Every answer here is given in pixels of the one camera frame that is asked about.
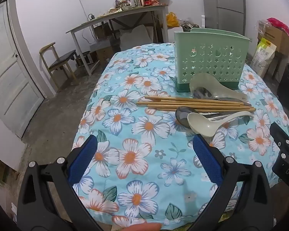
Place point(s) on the grey cabinet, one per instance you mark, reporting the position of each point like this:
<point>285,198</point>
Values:
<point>222,2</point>

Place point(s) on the yellow and white sack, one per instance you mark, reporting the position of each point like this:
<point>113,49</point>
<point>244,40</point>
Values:
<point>263,55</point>

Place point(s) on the grey metal-frame table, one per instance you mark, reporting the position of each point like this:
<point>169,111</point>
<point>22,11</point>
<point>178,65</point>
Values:
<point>125,14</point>

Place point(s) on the brown cardboard box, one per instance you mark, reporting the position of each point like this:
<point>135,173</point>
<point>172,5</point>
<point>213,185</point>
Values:
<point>277,38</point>

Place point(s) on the white woven bag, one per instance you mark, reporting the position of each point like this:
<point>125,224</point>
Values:
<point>134,33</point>

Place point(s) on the blue floral blanket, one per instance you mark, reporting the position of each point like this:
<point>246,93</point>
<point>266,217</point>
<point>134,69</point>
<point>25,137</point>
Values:
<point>139,130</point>

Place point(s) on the wooden chair with dark seat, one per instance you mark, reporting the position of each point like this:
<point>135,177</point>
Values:
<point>60,61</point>

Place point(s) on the clear plastic bag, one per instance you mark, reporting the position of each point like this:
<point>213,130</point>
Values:
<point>262,26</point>

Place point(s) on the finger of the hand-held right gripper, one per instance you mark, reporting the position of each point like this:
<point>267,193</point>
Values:
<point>280,134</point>

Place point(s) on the white plastic soup spoon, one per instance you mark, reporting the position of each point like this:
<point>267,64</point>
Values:
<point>202,125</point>

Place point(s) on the metal spoon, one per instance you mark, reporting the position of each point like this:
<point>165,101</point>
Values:
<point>202,93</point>
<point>183,116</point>

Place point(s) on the red plastic bag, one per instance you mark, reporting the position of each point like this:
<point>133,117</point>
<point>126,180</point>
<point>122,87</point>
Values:
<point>280,25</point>

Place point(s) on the translucent rice paddle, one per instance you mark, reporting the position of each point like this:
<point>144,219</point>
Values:
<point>202,81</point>

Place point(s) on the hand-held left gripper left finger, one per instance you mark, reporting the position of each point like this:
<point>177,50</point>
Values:
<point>83,158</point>

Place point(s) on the bunch of wooden chopsticks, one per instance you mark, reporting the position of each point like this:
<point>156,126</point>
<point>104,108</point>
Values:
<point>183,103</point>

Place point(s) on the small cardboard box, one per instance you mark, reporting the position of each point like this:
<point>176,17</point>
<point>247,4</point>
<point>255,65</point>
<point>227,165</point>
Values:
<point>103,53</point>

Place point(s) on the green plastic utensil holder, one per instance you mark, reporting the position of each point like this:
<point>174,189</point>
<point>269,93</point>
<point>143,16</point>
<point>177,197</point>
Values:
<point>207,53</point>

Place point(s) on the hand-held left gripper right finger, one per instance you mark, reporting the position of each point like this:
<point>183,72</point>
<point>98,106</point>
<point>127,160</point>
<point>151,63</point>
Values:
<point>207,158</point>

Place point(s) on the yellow plastic bag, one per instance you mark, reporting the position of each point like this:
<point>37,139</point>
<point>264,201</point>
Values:
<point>172,19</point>

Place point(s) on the white panel door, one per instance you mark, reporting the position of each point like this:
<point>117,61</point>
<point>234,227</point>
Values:
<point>12,72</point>

